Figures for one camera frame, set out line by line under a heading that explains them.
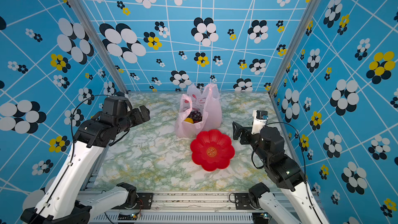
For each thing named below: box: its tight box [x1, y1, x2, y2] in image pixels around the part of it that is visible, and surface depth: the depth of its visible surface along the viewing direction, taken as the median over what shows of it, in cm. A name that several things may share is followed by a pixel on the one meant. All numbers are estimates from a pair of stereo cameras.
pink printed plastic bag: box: [174, 83, 223, 139], surface depth 77 cm
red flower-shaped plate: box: [190, 129, 236, 172], surface depth 93 cm
